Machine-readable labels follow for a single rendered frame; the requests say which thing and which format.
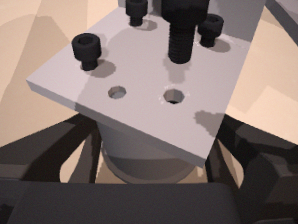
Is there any black socket head screw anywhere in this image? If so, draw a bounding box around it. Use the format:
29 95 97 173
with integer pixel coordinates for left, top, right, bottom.
197 13 224 48
161 0 210 64
125 0 148 27
71 33 102 72

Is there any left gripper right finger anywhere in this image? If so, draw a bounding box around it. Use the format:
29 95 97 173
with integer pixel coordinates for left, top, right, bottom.
205 113 298 224

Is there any grey metal bracket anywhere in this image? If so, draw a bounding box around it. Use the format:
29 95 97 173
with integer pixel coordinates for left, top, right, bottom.
25 0 266 169

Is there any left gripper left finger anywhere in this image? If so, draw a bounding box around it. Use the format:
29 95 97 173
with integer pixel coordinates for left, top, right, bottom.
0 113 102 183

